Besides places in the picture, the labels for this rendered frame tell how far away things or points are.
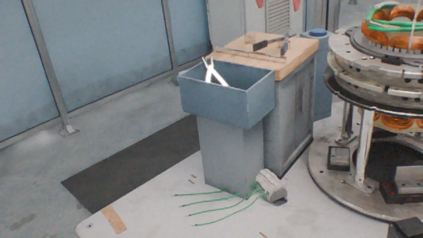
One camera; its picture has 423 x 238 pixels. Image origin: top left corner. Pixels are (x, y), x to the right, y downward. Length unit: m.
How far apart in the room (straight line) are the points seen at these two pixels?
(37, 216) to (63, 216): 0.15
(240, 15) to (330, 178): 2.28
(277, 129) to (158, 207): 0.32
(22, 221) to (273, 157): 1.66
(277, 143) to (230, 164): 0.12
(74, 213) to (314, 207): 1.57
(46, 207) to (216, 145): 1.60
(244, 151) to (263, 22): 2.46
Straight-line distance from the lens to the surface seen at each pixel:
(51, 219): 2.25
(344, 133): 1.03
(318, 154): 0.99
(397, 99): 0.76
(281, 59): 0.82
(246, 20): 3.05
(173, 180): 0.97
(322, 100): 1.15
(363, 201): 0.88
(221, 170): 0.88
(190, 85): 0.79
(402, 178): 0.89
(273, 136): 0.88
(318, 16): 1.26
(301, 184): 0.93
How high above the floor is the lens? 1.38
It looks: 29 degrees down
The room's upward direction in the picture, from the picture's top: 6 degrees counter-clockwise
